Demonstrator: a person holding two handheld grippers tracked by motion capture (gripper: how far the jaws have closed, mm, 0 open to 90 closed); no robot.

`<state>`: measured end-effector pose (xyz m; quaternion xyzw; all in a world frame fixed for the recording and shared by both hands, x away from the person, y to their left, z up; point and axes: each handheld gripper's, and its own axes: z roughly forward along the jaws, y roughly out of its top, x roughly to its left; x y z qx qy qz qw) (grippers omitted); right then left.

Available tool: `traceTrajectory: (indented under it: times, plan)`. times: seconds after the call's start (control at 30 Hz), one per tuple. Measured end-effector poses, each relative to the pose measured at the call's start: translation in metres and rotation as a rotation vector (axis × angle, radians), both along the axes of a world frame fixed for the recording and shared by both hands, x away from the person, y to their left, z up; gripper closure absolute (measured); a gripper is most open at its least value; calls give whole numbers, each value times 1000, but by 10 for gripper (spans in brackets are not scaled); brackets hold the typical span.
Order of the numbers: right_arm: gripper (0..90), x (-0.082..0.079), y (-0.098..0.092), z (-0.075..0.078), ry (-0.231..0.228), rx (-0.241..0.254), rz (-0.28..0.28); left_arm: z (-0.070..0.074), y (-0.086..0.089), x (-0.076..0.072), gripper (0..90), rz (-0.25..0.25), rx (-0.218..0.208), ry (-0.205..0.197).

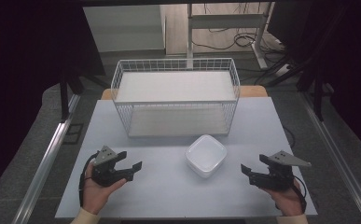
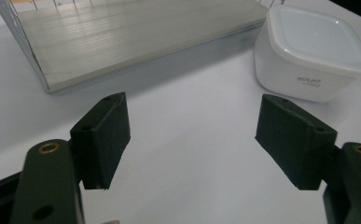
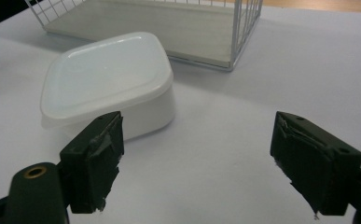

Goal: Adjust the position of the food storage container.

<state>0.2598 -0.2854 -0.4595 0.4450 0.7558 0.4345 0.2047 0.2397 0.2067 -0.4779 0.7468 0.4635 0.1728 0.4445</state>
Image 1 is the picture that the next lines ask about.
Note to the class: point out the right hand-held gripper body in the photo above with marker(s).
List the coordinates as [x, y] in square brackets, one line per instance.
[277, 179]

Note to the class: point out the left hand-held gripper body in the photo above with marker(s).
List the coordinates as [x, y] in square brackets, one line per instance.
[104, 155]

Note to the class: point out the person's right hand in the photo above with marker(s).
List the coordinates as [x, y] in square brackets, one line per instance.
[290, 200]

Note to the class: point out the person's left hand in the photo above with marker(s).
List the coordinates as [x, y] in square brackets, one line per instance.
[95, 196]

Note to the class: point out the dark floor socket cover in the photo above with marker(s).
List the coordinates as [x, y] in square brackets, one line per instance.
[73, 133]

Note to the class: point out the white square bowl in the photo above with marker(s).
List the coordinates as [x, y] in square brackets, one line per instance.
[205, 155]

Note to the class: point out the black stand leg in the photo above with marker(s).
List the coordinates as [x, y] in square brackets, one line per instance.
[318, 93]
[64, 96]

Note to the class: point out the white power strip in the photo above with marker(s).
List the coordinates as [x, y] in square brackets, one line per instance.
[282, 70]

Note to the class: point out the black curtain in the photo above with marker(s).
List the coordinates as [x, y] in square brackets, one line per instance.
[343, 46]
[22, 62]

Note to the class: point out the aluminium rail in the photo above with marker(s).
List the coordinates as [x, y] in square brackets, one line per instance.
[49, 161]
[340, 161]

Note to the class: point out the white metal desk frame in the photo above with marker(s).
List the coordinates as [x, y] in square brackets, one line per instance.
[224, 21]

